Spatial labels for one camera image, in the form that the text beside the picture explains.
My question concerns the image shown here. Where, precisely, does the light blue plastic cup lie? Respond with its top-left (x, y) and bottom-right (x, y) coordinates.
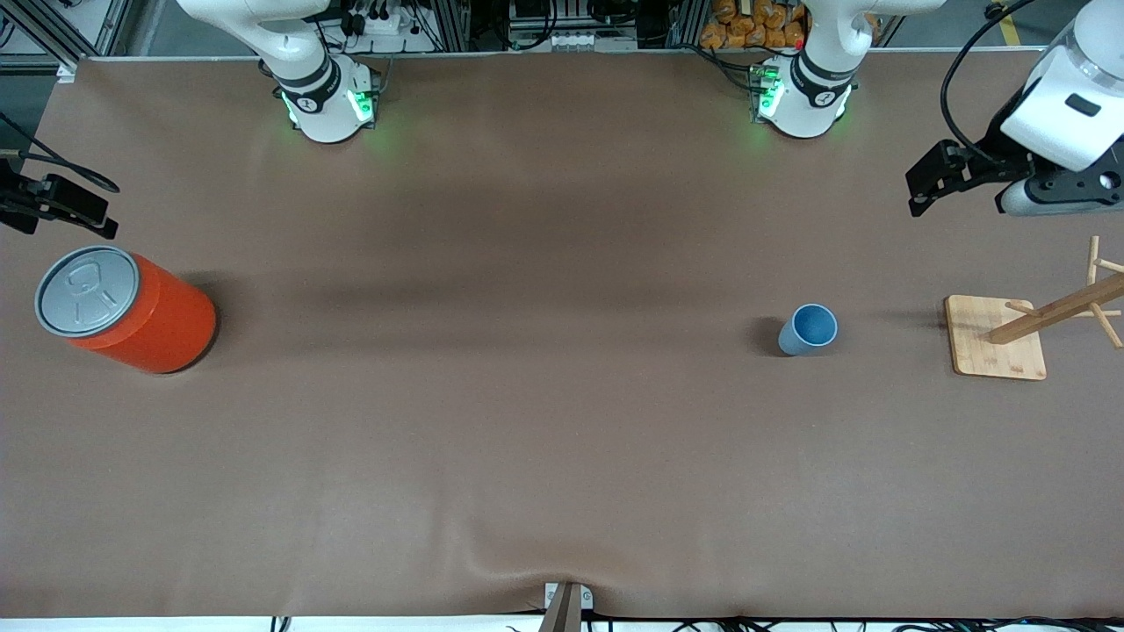
top-left (777, 303), bottom-right (839, 357)

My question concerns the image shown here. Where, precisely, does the wooden cup rack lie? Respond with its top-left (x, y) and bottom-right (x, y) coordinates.
top-left (944, 235), bottom-right (1124, 382)

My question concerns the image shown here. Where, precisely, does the orange can with silver lid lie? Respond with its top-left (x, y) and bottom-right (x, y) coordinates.
top-left (33, 245), bottom-right (219, 376)

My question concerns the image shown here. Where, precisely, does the orange snack bag pile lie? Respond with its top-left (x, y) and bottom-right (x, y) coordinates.
top-left (700, 0), bottom-right (807, 50)

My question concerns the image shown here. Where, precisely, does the white power strip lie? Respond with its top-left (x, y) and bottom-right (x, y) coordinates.
top-left (338, 0), bottom-right (440, 38)

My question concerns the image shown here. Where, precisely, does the white connector strip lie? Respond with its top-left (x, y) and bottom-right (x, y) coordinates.
top-left (512, 31), bottom-right (639, 52)

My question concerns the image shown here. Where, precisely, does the brown table mat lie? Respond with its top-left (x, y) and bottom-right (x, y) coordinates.
top-left (0, 53), bottom-right (1124, 620)

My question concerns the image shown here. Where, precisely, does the grey metal table clamp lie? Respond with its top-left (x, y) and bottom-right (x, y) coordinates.
top-left (543, 581), bottom-right (595, 632)

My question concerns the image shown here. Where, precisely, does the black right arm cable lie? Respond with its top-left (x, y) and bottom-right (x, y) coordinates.
top-left (0, 110), bottom-right (119, 194)

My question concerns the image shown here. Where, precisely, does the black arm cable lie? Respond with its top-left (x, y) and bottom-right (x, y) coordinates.
top-left (940, 0), bottom-right (1037, 168)
top-left (0, 110), bottom-right (119, 194)

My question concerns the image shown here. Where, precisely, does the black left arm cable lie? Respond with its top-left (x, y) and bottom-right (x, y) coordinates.
top-left (940, 0), bottom-right (1037, 168)

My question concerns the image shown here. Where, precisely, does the aluminium frame post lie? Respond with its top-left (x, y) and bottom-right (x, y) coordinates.
top-left (0, 0), bottom-right (133, 84)

